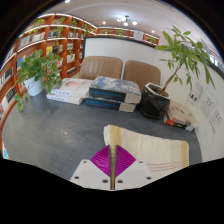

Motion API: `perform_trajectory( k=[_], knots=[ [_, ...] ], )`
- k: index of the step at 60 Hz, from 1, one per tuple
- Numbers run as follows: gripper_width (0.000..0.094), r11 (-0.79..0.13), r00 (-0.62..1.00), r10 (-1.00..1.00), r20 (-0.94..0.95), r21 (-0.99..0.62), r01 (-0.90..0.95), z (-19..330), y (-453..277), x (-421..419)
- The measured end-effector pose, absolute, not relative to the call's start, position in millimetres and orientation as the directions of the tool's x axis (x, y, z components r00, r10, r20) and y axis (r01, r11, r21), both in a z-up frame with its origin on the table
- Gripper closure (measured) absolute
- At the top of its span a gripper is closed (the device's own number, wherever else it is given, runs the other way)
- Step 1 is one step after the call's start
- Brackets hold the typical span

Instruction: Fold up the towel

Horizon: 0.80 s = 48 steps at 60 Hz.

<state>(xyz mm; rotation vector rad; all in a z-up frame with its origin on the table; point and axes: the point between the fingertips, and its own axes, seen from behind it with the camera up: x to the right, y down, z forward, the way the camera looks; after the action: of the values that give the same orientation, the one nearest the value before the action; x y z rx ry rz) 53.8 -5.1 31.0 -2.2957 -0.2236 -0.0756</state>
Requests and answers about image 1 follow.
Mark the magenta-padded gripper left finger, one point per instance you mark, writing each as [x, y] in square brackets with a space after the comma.
[87, 173]

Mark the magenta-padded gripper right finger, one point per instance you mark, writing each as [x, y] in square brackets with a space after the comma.
[136, 173]

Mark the cream and yellow towel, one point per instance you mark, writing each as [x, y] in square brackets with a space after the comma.
[156, 150]

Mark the red and black book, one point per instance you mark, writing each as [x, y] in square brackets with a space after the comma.
[176, 124]

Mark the thick dark blue book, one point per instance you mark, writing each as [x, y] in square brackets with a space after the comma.
[106, 105]

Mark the small tree in black pot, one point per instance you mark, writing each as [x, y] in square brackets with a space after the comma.
[154, 101]

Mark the large beige book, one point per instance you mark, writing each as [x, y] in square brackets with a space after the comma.
[180, 113]

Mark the thin white book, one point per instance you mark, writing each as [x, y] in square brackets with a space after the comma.
[63, 98]

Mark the white and pink book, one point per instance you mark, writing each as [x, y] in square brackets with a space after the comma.
[74, 86]

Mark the thick grey marbled book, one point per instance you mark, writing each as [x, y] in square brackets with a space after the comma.
[115, 87]

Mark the white calligraphy card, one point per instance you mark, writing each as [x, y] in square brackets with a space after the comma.
[195, 95]

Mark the tan padded chair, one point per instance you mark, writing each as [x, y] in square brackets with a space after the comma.
[141, 74]
[100, 67]

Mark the leafy plant in white pot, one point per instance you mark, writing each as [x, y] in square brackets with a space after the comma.
[36, 70]

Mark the white black-framed partition screen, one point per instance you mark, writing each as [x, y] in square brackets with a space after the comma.
[113, 49]

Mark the orange wooden bookshelf unit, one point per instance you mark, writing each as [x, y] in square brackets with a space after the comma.
[33, 40]

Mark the ceiling chandelier lamp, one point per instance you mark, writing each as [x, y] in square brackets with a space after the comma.
[126, 20]

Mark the recessed ceiling spotlights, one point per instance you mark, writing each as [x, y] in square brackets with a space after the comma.
[67, 1]

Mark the white wall socket panel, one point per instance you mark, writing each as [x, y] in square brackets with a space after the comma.
[208, 105]
[216, 120]

